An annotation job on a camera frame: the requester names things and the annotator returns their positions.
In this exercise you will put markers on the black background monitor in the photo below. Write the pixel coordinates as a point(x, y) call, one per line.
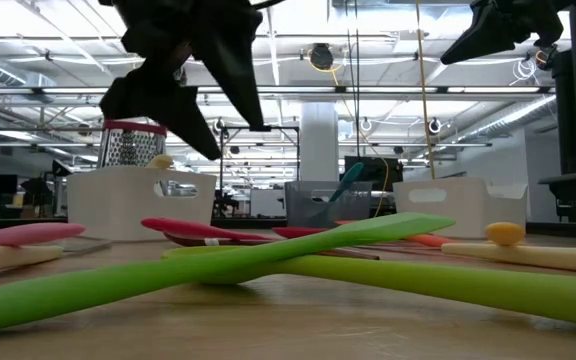
point(383, 172)

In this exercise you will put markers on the brown wooden spoon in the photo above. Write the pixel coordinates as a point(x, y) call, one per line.
point(353, 255)

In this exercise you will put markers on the red metal box grater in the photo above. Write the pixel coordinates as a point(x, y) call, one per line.
point(133, 147)

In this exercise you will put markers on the blue silicone spatula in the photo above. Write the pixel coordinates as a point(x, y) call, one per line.
point(350, 175)

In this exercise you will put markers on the black background frame rig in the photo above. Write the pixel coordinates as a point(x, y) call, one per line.
point(223, 165)

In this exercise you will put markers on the red silicone spatula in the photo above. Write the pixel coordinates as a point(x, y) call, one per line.
point(188, 227)

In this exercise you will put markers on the grey translucent plastic bin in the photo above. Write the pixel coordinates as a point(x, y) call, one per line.
point(308, 205)

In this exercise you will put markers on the green silicone spoon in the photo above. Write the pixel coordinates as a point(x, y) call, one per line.
point(468, 290)

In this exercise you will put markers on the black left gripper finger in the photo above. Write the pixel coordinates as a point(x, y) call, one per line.
point(158, 105)
point(238, 75)

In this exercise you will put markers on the white building column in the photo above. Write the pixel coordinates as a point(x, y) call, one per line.
point(318, 145)

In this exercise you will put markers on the pink silicone spatula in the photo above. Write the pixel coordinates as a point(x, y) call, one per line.
point(28, 234)

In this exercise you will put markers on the red silicone spoon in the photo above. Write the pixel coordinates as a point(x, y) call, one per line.
point(293, 232)

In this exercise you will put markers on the yellow silicone spatula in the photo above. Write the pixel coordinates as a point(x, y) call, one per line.
point(505, 234)

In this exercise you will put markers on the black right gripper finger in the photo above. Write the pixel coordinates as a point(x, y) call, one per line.
point(473, 42)

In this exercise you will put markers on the orange silicone spatula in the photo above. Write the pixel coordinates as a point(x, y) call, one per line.
point(428, 240)

